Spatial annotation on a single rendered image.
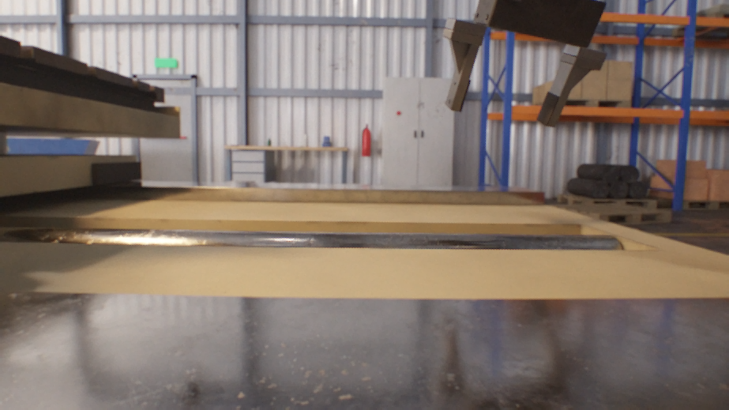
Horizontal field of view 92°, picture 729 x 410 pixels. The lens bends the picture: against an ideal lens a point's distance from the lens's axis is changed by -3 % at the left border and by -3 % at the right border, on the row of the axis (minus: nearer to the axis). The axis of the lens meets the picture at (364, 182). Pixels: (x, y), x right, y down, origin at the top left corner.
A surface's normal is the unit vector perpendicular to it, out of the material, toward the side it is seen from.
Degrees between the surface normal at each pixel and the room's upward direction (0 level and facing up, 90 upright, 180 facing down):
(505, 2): 114
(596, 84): 90
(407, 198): 90
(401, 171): 90
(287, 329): 0
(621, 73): 90
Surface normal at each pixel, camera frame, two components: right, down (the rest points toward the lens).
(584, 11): 0.09, 0.47
